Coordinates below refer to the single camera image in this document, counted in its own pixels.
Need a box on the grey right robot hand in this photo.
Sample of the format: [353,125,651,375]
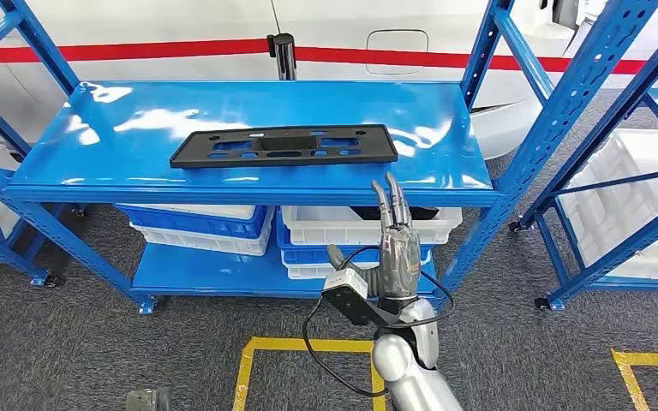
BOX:
[326,171,422,301]

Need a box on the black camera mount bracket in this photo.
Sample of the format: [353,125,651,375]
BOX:
[321,286,416,331]

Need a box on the red barrier belt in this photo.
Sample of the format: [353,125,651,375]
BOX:
[293,46,658,78]
[0,37,271,65]

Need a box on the long black plastic part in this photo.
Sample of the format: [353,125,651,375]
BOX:
[169,123,399,170]

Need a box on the white car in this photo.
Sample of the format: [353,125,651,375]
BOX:
[0,0,658,162]

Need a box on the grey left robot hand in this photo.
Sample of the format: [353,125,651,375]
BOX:
[125,388,172,411]

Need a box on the blue plastic crate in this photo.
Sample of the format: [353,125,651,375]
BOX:
[116,204,269,241]
[274,212,435,266]

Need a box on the blue metal shelf rack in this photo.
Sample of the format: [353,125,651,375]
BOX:
[507,21,658,312]
[0,164,61,288]
[0,0,658,317]

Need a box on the black plastic piece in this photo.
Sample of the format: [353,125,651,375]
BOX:
[350,205,440,223]

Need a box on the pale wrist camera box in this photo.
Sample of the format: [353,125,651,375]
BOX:
[321,268,370,301]

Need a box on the black stanchion post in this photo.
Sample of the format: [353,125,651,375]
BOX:
[266,33,298,82]

